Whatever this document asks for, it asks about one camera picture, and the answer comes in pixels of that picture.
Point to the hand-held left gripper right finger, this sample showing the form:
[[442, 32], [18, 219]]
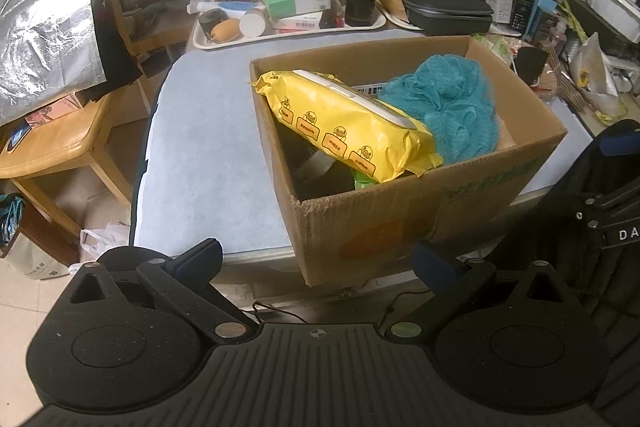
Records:
[[435, 264]]

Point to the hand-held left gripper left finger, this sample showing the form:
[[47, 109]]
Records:
[[200, 259]]

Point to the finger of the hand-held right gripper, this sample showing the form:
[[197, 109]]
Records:
[[620, 146]]

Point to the brown cardboard box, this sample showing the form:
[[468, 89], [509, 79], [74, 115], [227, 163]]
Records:
[[400, 227]]

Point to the black cloth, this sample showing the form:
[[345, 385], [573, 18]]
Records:
[[300, 147]]

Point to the teal mesh bath sponge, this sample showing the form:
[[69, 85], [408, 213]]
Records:
[[450, 107]]

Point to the large yellow wet wipes pack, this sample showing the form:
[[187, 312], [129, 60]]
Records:
[[340, 127]]

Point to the person's black clothing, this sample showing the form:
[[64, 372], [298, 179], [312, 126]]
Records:
[[550, 207]]

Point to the crumpled clear plastic bag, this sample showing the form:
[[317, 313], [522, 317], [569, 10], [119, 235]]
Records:
[[597, 77]]

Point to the woven round basket tray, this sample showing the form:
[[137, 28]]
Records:
[[565, 82]]

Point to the white floor plastic bag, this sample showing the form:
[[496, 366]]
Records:
[[107, 242]]

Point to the black oval object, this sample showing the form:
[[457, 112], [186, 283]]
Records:
[[530, 64]]

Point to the white plastic food container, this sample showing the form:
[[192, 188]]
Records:
[[615, 2]]

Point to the blue slim box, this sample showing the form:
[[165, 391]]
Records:
[[542, 19]]

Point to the green white sachet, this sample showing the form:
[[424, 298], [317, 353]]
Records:
[[504, 52], [492, 44]]

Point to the black slim box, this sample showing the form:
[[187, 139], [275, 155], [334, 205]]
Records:
[[525, 7]]

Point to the beige tote bag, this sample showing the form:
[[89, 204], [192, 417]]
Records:
[[30, 257]]

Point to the wooden chair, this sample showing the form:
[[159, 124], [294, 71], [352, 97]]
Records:
[[50, 147]]

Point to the pink printed book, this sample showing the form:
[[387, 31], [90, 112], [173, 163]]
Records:
[[55, 113]]

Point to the grey hard case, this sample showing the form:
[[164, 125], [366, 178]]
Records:
[[445, 14]]

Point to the tan egg-shaped pouch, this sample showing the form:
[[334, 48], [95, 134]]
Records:
[[225, 30]]

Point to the black tape roll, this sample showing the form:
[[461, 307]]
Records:
[[210, 19]]

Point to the white jar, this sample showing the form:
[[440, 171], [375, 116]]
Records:
[[251, 24]]

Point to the white spray bottle blue label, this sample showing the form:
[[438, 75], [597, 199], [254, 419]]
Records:
[[230, 7]]

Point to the cluttered wooden side table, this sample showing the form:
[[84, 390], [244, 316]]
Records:
[[160, 7]]

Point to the red white flat box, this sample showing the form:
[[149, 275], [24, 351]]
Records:
[[300, 22]]

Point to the silver foil bag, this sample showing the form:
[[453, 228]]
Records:
[[45, 17]]

